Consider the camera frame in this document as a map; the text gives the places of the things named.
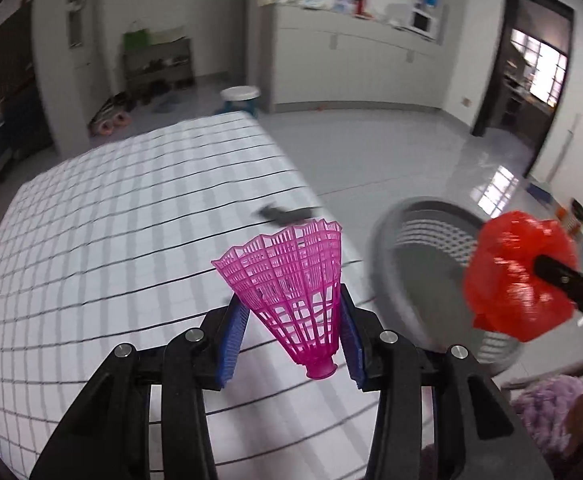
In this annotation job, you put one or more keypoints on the purple fluffy clothing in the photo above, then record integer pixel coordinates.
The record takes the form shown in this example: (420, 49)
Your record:
(546, 410)

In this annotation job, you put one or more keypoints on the dark door frame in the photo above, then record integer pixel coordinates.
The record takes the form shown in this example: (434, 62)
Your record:
(494, 60)

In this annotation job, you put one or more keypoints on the barred window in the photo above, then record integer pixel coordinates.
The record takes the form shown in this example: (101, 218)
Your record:
(546, 70)

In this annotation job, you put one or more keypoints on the black door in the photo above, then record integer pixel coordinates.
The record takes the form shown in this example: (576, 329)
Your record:
(16, 85)

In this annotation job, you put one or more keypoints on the grey perforated plastic basket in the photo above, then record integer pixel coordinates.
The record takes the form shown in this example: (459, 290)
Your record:
(421, 270)

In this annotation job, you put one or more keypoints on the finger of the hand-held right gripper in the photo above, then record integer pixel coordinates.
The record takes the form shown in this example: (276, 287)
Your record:
(581, 290)

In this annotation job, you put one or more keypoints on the red plastic bag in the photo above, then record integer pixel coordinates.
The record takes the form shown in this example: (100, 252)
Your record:
(506, 280)

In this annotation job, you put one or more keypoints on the white cabinet counter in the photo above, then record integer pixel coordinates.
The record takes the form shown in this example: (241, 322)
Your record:
(351, 70)

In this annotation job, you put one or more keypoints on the white stool with teal legs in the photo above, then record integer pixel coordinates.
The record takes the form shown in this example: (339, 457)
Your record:
(240, 93)

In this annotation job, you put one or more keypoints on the white microwave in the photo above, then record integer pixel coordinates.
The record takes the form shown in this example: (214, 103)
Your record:
(424, 22)

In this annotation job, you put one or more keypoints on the grey crumpled cloth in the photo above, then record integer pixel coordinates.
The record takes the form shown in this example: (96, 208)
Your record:
(284, 215)

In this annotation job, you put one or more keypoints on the wooden shoe rack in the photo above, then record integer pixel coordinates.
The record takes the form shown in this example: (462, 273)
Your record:
(190, 65)

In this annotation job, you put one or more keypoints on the pink plastic shuttlecock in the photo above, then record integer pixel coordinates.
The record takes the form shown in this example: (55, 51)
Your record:
(321, 367)

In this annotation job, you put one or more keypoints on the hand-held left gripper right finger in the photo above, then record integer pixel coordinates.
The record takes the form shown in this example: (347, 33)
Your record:
(354, 350)

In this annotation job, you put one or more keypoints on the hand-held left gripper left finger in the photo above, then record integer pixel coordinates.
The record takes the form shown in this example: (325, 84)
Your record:
(231, 345)

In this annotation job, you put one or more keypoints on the group of floor shoes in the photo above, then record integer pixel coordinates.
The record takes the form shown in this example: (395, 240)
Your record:
(109, 124)

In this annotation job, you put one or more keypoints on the light blue tissue box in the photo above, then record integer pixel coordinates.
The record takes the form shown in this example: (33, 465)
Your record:
(316, 1)

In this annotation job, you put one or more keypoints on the white checked tablecloth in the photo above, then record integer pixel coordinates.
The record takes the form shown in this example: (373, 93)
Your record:
(121, 235)

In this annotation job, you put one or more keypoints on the blue dustpan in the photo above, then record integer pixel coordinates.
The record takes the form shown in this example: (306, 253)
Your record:
(540, 192)

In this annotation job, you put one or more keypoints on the red bottle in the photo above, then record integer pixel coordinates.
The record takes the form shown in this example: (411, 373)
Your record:
(360, 7)

